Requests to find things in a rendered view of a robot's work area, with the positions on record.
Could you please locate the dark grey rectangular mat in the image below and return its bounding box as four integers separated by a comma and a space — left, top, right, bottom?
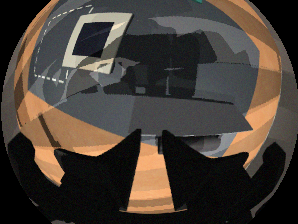
27, 0, 259, 137

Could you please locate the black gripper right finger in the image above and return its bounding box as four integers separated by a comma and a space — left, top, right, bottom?
161, 129, 249, 210

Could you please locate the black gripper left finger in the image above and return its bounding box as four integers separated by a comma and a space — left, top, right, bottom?
53, 128, 141, 210

